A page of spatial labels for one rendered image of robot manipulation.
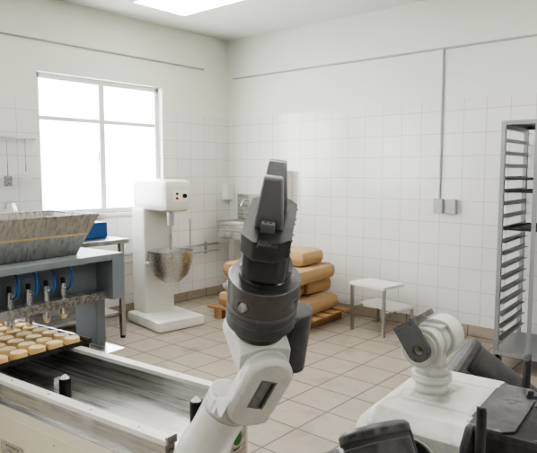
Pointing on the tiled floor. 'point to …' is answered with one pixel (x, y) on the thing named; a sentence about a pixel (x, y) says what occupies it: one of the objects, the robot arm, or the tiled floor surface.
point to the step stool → (378, 300)
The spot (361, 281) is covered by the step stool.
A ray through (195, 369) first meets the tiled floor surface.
